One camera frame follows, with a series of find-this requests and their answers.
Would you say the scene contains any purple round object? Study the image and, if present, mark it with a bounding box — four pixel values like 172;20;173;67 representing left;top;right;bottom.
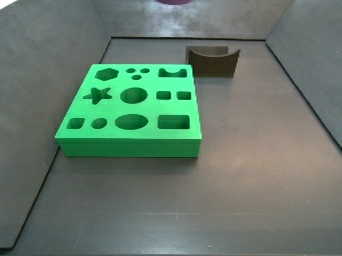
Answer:
156;0;192;5

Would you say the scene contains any green shape sorter block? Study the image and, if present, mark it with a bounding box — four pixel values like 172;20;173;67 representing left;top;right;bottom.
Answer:
54;64;201;158

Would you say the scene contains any dark curved cradle block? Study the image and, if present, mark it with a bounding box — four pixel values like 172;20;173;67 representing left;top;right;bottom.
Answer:
185;46;240;78

